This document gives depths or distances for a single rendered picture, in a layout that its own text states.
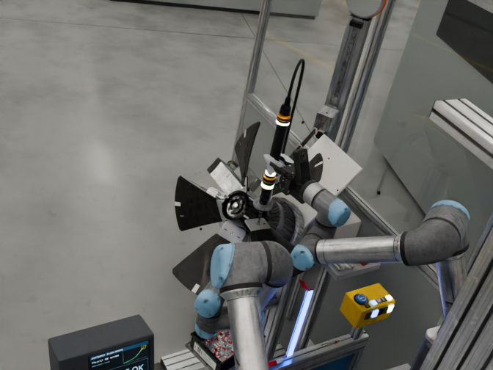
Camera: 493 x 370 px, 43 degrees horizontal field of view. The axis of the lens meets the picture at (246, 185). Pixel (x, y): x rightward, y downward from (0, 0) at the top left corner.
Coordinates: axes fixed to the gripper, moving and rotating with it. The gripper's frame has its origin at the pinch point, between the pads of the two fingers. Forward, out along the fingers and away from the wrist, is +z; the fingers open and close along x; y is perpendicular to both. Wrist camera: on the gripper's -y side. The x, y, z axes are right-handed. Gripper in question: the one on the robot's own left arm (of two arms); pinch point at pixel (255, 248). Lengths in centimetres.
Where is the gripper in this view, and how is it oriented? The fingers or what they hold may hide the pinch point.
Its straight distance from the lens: 218.2
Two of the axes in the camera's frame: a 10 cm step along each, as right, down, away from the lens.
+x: -0.8, 8.4, 5.3
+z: 4.0, -4.6, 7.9
